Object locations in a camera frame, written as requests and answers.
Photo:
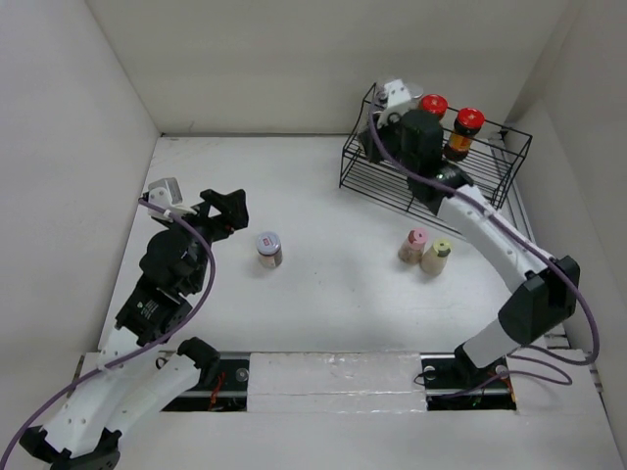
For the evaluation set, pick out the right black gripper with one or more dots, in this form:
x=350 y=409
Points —
x=368 y=142

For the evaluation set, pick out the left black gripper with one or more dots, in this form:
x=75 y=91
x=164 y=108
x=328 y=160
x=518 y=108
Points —
x=233 y=215

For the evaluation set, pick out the white lid spice jar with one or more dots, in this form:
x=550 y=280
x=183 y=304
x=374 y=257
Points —
x=269 y=249

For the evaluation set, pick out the red lid sauce jar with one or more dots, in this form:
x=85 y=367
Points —
x=467 y=125
x=434 y=104

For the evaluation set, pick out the pink lid spice bottle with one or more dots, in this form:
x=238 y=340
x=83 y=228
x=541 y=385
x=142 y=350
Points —
x=413 y=247

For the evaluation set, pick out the yellow lid spice bottle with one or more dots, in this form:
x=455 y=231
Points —
x=435 y=258

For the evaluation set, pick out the silver lid blue label shaker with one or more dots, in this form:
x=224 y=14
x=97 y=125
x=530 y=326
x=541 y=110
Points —
x=381 y=88

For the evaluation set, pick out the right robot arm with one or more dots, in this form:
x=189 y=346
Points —
x=543 y=289

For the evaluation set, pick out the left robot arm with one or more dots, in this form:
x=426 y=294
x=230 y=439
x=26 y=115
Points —
x=81 y=427

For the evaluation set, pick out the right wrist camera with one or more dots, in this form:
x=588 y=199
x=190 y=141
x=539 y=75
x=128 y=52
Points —
x=398 y=102

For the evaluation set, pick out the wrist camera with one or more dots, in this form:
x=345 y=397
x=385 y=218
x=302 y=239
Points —
x=164 y=194
x=398 y=102

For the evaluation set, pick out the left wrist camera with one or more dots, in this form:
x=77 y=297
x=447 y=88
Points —
x=164 y=194

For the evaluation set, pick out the black wire rack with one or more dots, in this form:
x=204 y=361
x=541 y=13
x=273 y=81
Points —
x=490 y=166

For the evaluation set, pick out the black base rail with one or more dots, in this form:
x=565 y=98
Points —
x=228 y=390

